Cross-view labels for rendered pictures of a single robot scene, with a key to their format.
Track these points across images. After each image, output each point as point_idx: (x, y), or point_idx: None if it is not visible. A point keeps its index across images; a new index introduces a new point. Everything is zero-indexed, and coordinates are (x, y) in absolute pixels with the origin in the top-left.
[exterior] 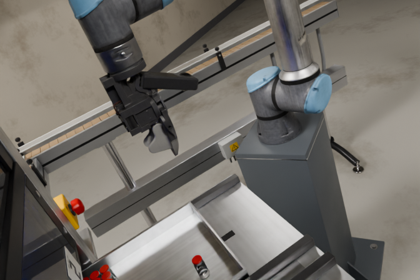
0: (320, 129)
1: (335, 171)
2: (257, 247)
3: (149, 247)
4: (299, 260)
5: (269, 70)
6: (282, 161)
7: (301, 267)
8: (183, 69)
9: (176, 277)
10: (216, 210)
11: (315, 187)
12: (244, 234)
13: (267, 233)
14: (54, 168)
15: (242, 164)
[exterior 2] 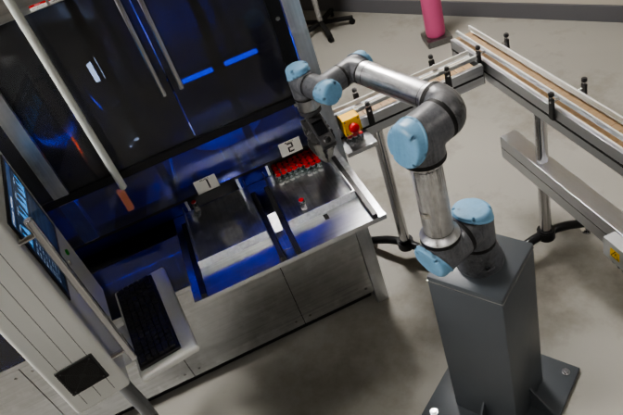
0: (480, 300)
1: (503, 351)
2: (310, 230)
3: (337, 180)
4: (291, 247)
5: (470, 212)
6: None
7: (286, 247)
8: (617, 132)
9: (309, 196)
10: (351, 208)
11: (436, 306)
12: (322, 224)
13: (317, 234)
14: (491, 82)
15: None
